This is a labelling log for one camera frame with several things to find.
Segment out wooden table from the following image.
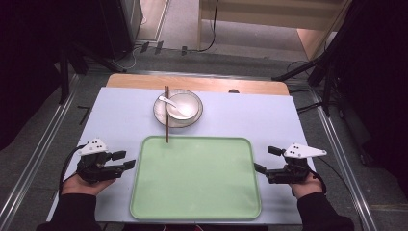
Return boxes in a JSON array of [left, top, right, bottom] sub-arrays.
[[105, 73, 291, 96]]

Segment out black curtain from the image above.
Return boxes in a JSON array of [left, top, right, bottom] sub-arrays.
[[330, 0, 408, 196]]

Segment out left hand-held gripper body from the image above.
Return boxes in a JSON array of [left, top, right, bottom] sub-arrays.
[[76, 138, 125, 185]]

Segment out white floor cable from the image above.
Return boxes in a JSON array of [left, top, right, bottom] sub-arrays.
[[113, 43, 143, 71]]

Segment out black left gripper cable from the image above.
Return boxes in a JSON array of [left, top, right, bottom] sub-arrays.
[[59, 144, 87, 194]]

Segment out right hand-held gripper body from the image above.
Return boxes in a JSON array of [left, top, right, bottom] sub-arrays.
[[265, 142, 328, 186]]

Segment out round beige plate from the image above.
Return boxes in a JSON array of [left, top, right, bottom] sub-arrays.
[[152, 89, 204, 129]]

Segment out light green tray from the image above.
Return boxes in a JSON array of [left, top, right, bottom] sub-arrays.
[[129, 135, 263, 221]]

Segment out black hanging cable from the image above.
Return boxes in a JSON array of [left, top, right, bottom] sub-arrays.
[[196, 0, 220, 53]]

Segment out black cabinet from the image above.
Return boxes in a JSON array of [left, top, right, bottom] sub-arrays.
[[97, 0, 144, 61]]

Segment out pair of brown chopsticks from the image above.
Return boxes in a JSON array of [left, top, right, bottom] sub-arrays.
[[164, 85, 170, 144]]

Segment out person's left hand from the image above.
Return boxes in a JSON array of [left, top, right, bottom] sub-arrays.
[[60, 172, 116, 197]]

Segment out beige wooden furniture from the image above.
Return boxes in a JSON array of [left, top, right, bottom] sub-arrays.
[[196, 0, 353, 62]]

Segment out black metal stand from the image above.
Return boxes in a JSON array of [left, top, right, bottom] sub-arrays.
[[270, 0, 357, 117], [58, 39, 128, 105]]

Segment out aluminium floor rail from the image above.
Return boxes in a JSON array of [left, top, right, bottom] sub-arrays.
[[0, 74, 80, 229], [312, 90, 379, 231]]

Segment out white bowl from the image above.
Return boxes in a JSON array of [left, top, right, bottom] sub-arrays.
[[166, 92, 199, 121]]

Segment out person's right hand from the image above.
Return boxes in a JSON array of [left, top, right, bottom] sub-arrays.
[[290, 174, 324, 200]]

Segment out white ceramic spoon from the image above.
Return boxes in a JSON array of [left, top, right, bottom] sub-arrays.
[[158, 95, 192, 117]]

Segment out pale blue table sheet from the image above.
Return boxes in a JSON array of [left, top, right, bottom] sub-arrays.
[[46, 86, 317, 225]]

